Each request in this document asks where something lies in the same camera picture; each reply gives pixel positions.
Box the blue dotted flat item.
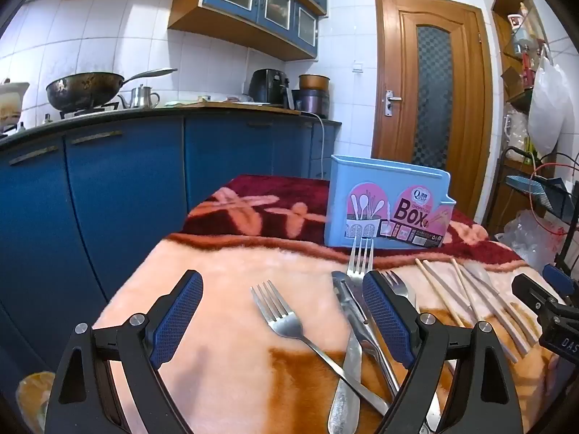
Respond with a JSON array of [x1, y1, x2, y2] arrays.
[[505, 175, 567, 218]]

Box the black metal rack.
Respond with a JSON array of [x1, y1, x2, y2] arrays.
[[485, 146, 579, 276]]

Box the black air fryer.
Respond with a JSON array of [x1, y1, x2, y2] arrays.
[[249, 69, 291, 106]]

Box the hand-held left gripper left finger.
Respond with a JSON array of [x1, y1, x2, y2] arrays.
[[44, 269, 204, 434]]

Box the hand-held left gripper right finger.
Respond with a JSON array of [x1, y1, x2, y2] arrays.
[[361, 270, 524, 434]]

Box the red and pink floral blanket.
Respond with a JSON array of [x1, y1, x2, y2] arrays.
[[93, 174, 573, 434]]

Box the gas stove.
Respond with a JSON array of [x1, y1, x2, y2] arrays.
[[58, 103, 121, 119]]

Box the red cable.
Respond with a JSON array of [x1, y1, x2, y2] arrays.
[[528, 153, 579, 238]]

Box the wooden door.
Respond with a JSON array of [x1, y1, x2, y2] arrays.
[[375, 0, 492, 227]]

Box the dark rice cooker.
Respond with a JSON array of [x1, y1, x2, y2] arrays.
[[292, 89, 329, 118]]

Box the white plastic bag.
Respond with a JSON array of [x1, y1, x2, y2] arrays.
[[528, 55, 571, 155]]

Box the blue kitchen base cabinets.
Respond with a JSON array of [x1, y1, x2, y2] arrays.
[[0, 107, 343, 399]]

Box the silver door handle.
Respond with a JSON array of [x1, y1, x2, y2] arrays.
[[383, 90, 403, 117]]

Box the blue plastic utensil box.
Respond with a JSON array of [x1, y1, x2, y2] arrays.
[[323, 154, 457, 250]]

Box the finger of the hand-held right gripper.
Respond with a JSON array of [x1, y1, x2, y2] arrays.
[[542, 263, 578, 300], [511, 273, 562, 323]]

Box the red bottle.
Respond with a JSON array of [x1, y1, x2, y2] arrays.
[[522, 51, 537, 88]]

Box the steel kettle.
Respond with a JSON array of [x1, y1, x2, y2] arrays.
[[118, 84, 161, 110]]

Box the brown pot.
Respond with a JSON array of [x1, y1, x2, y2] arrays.
[[299, 74, 330, 92]]

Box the wooden shelf unit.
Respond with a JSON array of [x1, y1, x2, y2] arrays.
[[490, 0, 579, 177]]

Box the black wok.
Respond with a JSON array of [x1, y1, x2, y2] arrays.
[[45, 68, 178, 112]]

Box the clear plastic bag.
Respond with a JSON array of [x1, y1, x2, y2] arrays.
[[494, 209, 562, 273]]

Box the white power cord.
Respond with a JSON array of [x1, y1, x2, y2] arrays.
[[299, 111, 327, 179]]

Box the yellowish round object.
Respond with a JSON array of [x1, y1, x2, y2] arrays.
[[16, 371, 56, 434]]

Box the cardboard box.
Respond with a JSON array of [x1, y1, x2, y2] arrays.
[[500, 66, 526, 97]]

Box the large steel fork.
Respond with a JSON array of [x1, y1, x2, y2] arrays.
[[250, 279, 390, 417]]

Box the white pot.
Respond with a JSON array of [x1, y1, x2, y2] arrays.
[[0, 80, 30, 133]]

